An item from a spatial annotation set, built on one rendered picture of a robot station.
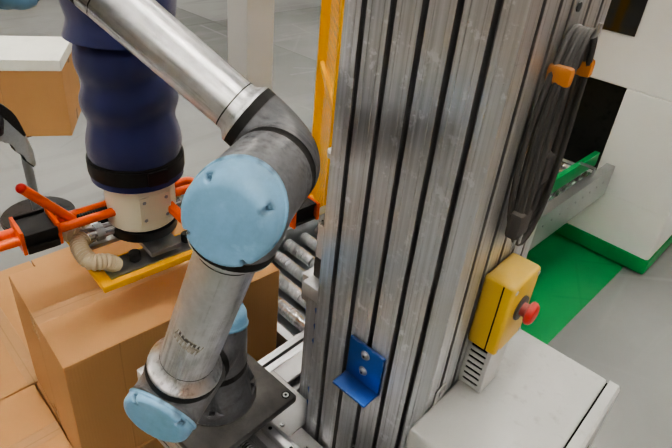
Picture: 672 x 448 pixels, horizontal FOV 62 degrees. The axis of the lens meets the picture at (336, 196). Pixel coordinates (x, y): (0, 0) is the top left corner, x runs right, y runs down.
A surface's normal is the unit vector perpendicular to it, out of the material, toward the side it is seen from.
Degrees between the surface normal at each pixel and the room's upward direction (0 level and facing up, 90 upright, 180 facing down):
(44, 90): 90
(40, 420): 0
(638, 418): 0
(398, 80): 90
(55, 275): 0
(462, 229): 90
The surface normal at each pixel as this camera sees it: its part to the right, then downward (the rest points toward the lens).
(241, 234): -0.24, 0.37
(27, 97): 0.23, 0.52
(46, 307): 0.09, -0.85
